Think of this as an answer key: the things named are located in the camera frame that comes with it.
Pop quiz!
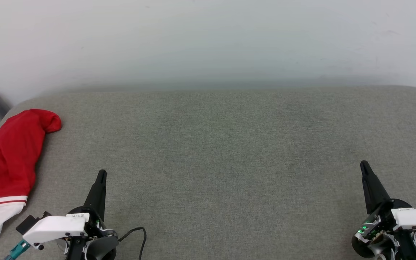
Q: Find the red white basketball jersey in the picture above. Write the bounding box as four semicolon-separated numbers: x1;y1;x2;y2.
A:
0;109;62;248

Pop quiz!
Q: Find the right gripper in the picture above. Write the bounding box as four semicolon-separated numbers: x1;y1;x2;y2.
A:
352;161;416;260

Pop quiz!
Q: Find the thin black left cable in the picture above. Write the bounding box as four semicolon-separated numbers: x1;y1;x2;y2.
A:
118;227;147;260

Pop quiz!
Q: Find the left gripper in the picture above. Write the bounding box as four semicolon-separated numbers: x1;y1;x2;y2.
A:
65;170;119;260

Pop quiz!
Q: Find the grey fabric sofa seat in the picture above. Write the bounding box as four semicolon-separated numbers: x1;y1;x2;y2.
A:
0;86;416;260

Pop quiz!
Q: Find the teal left cable plug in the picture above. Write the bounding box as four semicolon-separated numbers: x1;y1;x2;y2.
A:
4;240;31;260

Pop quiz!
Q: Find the white left camera bracket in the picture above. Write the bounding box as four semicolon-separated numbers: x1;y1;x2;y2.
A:
23;213;90;250

